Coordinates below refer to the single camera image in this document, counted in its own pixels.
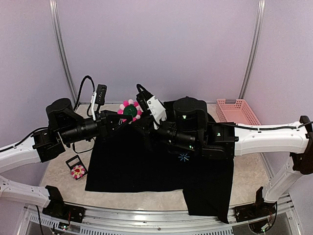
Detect front aluminium rail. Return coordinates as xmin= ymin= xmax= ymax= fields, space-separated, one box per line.
xmin=14 ymin=193 xmax=300 ymax=235

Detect pink plastic basket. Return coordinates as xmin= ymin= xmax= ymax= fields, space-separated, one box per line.
xmin=216 ymin=99 xmax=260 ymax=125

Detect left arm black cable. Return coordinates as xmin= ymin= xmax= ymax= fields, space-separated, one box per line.
xmin=0 ymin=75 xmax=96 ymax=154

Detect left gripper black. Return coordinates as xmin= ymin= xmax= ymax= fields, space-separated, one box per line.
xmin=60 ymin=110 xmax=132 ymax=144

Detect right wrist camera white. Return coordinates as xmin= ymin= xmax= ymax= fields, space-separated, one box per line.
xmin=136 ymin=84 xmax=167 ymax=130

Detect right aluminium frame post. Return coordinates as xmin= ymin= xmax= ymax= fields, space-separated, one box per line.
xmin=237 ymin=0 xmax=266 ymax=99

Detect black t-shirt blue logo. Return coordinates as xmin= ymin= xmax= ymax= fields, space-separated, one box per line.
xmin=85 ymin=121 xmax=234 ymax=223

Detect aluminium frame post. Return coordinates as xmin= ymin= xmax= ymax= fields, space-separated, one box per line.
xmin=237 ymin=0 xmax=266 ymax=99
xmin=49 ymin=0 xmax=78 ymax=103

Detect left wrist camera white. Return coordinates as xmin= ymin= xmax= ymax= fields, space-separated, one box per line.
xmin=90 ymin=84 xmax=107 ymax=120

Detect left aluminium frame post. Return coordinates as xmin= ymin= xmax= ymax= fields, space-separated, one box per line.
xmin=49 ymin=0 xmax=78 ymax=103

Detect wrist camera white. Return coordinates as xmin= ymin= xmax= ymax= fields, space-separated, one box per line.
xmin=136 ymin=84 xmax=167 ymax=130
xmin=90 ymin=84 xmax=107 ymax=120

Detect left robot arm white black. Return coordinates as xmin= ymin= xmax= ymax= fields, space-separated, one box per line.
xmin=0 ymin=98 xmax=141 ymax=223

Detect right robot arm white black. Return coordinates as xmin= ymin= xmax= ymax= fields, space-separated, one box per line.
xmin=135 ymin=94 xmax=313 ymax=222

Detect flower brooch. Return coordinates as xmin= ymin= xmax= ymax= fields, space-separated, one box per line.
xmin=117 ymin=99 xmax=142 ymax=121
xmin=71 ymin=165 xmax=86 ymax=179

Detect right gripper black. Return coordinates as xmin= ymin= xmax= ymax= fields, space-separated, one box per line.
xmin=131 ymin=114 xmax=200 ymax=152

